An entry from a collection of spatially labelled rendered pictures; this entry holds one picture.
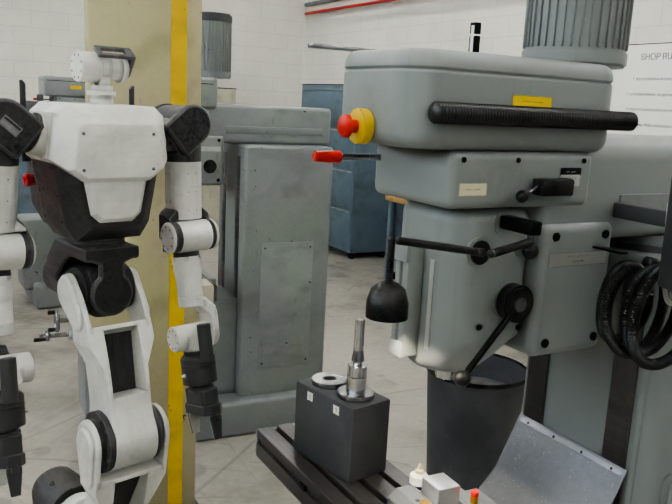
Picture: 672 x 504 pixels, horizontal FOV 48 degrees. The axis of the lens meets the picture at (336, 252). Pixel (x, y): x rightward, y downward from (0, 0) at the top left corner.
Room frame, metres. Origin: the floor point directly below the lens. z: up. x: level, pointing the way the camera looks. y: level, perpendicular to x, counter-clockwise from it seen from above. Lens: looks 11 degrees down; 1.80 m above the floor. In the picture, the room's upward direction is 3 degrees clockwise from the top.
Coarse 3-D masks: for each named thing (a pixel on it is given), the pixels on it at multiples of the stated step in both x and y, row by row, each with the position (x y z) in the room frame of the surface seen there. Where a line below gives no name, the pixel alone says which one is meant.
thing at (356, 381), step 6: (348, 372) 1.72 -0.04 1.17; (354, 372) 1.70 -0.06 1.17; (360, 372) 1.70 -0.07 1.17; (366, 372) 1.72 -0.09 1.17; (348, 378) 1.71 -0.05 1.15; (354, 378) 1.70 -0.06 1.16; (360, 378) 1.70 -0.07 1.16; (366, 378) 1.72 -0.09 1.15; (348, 384) 1.71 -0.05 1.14; (354, 384) 1.70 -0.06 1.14; (360, 384) 1.70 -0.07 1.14; (348, 390) 1.71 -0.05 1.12; (354, 390) 1.70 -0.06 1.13; (360, 390) 1.70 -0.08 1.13
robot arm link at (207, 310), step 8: (200, 296) 1.85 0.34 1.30; (184, 304) 1.84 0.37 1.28; (192, 304) 1.84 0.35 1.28; (200, 304) 1.85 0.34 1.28; (208, 304) 1.86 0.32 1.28; (200, 312) 1.90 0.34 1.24; (208, 312) 1.86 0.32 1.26; (216, 312) 1.87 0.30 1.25; (200, 320) 1.90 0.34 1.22; (208, 320) 1.87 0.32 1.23; (216, 320) 1.87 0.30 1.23; (216, 328) 1.86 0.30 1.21; (216, 336) 1.86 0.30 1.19
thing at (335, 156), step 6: (336, 150) 1.39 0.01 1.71; (312, 156) 1.38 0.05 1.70; (318, 156) 1.37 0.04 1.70; (324, 156) 1.37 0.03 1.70; (330, 156) 1.38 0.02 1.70; (336, 156) 1.38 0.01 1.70; (342, 156) 1.39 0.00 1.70; (348, 156) 1.40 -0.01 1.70; (354, 156) 1.41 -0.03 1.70; (360, 156) 1.42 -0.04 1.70; (366, 156) 1.42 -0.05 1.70; (372, 156) 1.43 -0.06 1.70; (378, 156) 1.44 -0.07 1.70; (330, 162) 1.39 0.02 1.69; (336, 162) 1.39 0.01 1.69
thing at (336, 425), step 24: (312, 384) 1.79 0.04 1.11; (336, 384) 1.76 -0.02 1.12; (312, 408) 1.76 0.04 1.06; (336, 408) 1.69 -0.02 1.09; (360, 408) 1.66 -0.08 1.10; (384, 408) 1.71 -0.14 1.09; (312, 432) 1.75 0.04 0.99; (336, 432) 1.68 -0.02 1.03; (360, 432) 1.66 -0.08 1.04; (384, 432) 1.71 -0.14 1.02; (312, 456) 1.75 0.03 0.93; (336, 456) 1.68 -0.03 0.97; (360, 456) 1.66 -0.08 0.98; (384, 456) 1.71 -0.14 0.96
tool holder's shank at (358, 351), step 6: (360, 318) 1.73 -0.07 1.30; (360, 324) 1.71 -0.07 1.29; (354, 330) 1.73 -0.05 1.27; (360, 330) 1.71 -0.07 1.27; (354, 336) 1.72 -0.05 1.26; (360, 336) 1.71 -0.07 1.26; (354, 342) 1.72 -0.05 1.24; (360, 342) 1.71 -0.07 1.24; (354, 348) 1.72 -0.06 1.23; (360, 348) 1.71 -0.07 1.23; (354, 354) 1.72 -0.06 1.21; (360, 354) 1.71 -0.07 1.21; (354, 360) 1.71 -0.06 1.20; (360, 360) 1.71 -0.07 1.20
